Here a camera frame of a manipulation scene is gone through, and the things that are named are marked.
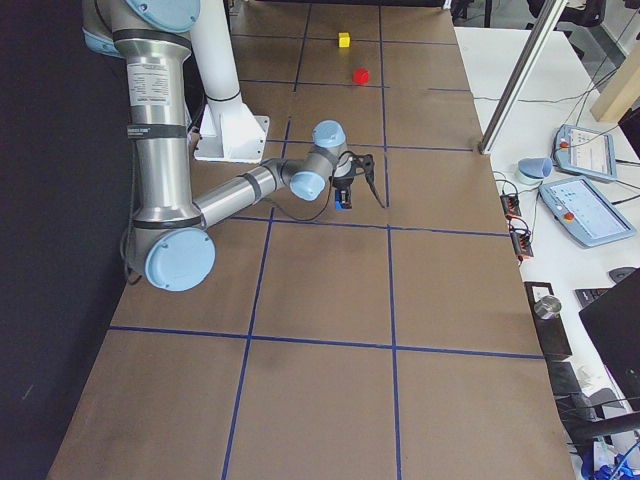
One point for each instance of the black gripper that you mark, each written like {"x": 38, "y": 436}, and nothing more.
{"x": 343, "y": 183}

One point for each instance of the red wooden block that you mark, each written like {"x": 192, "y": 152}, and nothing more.
{"x": 361, "y": 76}

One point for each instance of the yellow wooden block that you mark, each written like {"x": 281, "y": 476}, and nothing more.
{"x": 344, "y": 40}

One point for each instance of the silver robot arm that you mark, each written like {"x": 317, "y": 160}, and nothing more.
{"x": 167, "y": 241}

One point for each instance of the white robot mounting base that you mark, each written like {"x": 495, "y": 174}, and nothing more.
{"x": 229, "y": 131}

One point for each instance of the blue joint cap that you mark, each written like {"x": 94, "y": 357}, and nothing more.
{"x": 535, "y": 168}

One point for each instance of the near teach pendant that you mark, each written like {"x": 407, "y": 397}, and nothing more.
{"x": 584, "y": 212}

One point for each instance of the teach pendant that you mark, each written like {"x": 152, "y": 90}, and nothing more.
{"x": 584, "y": 212}
{"x": 582, "y": 151}

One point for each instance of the metal cylinder weight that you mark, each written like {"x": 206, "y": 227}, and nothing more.
{"x": 547, "y": 307}

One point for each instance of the far teach pendant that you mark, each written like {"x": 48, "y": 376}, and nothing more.
{"x": 582, "y": 151}

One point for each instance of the black box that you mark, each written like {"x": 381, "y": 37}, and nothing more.
{"x": 550, "y": 332}

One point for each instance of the wooden board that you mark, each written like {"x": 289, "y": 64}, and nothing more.
{"x": 620, "y": 92}

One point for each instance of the black laptop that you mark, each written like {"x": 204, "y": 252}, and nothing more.
{"x": 612, "y": 323}

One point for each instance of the aluminium frame post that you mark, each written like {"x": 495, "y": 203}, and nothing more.
{"x": 537, "y": 39}

